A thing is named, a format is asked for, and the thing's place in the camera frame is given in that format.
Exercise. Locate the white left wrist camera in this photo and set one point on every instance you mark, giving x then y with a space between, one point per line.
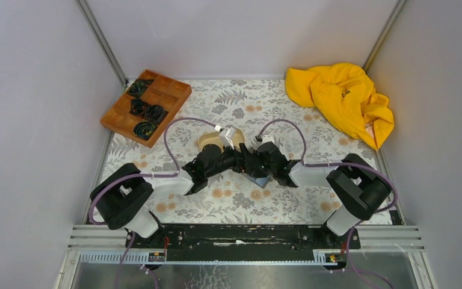
229 137

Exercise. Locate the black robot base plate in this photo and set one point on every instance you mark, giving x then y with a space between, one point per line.
204 242

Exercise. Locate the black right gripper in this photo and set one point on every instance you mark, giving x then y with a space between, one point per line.
263 158

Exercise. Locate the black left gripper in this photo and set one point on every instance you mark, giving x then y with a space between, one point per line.
238 156

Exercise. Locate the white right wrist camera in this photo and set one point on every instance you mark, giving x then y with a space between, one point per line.
265 138

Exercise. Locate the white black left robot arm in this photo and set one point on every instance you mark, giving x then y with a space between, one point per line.
121 197

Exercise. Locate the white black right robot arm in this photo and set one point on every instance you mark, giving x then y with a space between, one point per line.
360 188

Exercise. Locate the beige oval plastic tray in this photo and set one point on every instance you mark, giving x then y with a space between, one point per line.
213 138

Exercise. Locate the grey card holder wallet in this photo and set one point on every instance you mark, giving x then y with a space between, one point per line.
261 182

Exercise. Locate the dark rolled ribbon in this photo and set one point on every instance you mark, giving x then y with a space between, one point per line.
138 107
144 129
139 87
155 114

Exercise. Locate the yellow crumpled cloth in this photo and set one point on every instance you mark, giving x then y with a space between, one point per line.
346 97

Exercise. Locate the floral patterned table mat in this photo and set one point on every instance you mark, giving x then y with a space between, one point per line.
251 106

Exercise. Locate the orange compartment organizer tray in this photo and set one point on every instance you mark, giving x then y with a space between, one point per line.
165 91

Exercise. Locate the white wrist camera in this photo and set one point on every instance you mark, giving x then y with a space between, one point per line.
229 137
265 138

